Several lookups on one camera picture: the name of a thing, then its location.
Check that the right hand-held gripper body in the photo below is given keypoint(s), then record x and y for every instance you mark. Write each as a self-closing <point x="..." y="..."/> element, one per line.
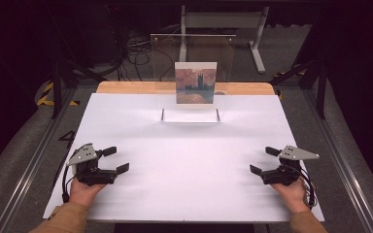
<point x="296" y="153"/>

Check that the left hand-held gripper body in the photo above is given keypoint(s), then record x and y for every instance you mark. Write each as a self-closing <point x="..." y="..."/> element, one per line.
<point x="85" y="154"/>

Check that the picture card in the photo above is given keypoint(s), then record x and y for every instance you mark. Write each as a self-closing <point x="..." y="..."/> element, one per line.
<point x="196" y="83"/>

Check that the clear acrylic photo frame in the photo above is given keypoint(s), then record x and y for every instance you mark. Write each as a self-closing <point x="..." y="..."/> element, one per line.
<point x="165" y="55"/>

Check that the person's left hand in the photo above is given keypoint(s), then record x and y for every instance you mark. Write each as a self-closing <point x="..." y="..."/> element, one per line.
<point x="84" y="193"/>

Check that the person's right hand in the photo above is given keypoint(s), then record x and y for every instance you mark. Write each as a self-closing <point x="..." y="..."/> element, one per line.
<point x="291" y="195"/>

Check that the white board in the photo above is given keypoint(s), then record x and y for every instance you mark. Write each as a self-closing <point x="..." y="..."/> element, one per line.
<point x="181" y="174"/>

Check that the wooden table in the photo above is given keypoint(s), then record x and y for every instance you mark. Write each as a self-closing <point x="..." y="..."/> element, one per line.
<point x="126" y="87"/>

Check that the black metal stand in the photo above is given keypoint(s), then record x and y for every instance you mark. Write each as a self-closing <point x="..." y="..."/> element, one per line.
<point x="56" y="87"/>
<point x="320" y="90"/>

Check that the yellow black floor tape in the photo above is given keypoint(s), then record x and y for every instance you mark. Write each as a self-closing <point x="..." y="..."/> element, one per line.
<point x="45" y="97"/>

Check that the white metal stand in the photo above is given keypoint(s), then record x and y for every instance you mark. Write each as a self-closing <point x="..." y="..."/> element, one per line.
<point x="255" y="35"/>

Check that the aluminium rail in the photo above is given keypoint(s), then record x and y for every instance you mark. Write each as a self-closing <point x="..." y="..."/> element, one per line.
<point x="343" y="161"/>
<point x="29" y="171"/>

